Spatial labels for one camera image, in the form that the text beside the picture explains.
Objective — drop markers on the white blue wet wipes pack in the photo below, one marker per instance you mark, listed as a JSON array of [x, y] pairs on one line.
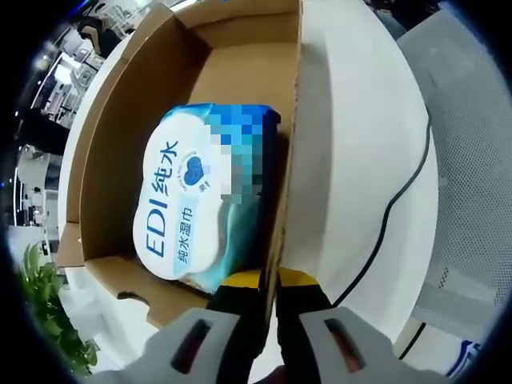
[[168, 224]]

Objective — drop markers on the grey mesh chair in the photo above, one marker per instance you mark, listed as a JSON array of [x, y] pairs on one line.
[[472, 180]]

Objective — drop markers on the green potted plant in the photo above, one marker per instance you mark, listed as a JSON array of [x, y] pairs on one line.
[[52, 308]]

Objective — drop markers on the brown cardboard shoe box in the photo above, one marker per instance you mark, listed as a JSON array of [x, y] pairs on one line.
[[120, 100]]

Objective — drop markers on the person's left hand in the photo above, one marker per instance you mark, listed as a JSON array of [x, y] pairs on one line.
[[274, 374]]

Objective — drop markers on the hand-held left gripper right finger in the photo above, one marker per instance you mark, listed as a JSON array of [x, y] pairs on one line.
[[304, 324]]

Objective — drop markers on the white blue-edged board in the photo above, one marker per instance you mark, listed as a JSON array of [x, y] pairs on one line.
[[466, 358]]

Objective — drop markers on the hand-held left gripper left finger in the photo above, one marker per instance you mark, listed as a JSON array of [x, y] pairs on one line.
[[236, 324]]

